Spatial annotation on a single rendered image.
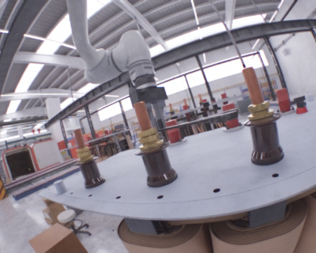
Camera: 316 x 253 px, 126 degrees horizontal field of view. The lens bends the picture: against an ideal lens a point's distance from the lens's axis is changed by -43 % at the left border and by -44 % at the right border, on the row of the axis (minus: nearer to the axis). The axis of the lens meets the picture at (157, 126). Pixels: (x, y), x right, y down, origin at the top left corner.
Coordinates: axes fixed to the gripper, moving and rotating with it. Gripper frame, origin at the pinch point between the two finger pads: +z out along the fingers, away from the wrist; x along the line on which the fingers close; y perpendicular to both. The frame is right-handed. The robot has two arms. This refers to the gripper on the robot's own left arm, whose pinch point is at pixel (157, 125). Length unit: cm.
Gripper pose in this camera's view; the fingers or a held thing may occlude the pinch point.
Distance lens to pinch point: 50.1
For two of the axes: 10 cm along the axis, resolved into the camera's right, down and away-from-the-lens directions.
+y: 6.1, -1.6, -7.8
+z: 2.9, 9.6, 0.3
